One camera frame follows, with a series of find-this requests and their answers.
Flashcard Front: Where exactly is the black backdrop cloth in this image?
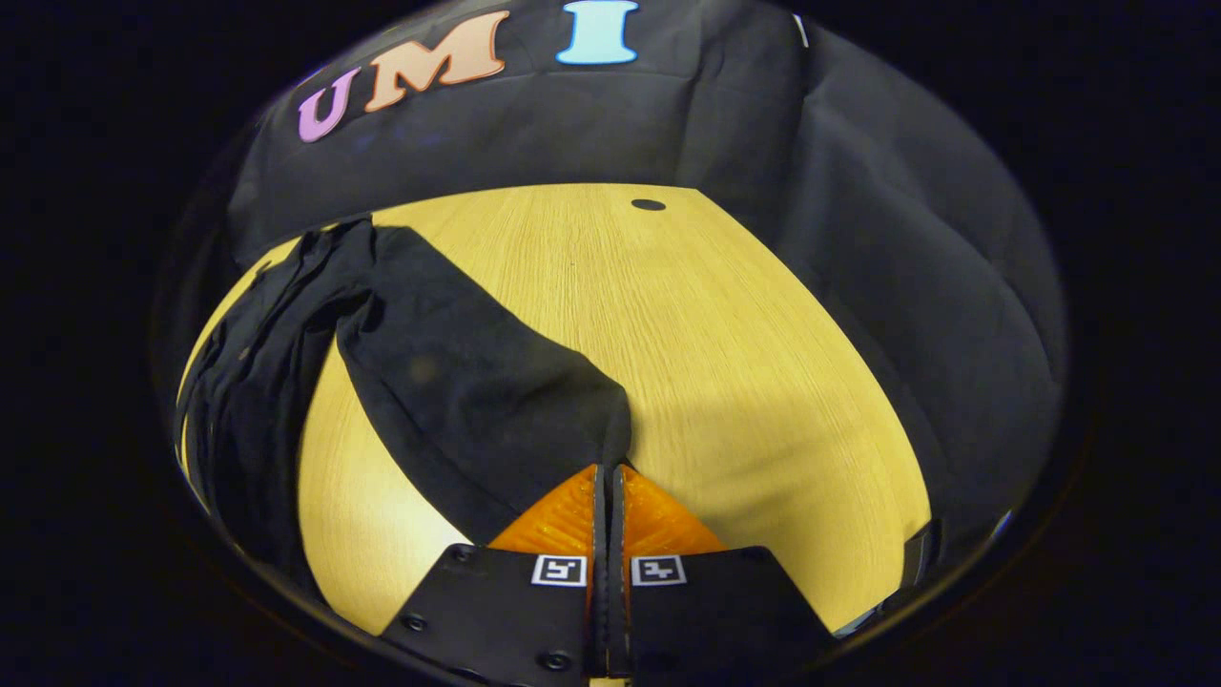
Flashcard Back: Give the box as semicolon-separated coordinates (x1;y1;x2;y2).
224;0;1067;573

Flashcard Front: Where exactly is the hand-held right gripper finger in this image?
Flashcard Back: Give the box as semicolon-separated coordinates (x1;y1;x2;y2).
380;464;608;683
610;464;836;683

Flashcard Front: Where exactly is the black buttoned jacket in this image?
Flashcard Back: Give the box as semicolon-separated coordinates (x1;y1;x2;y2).
176;218;633;583

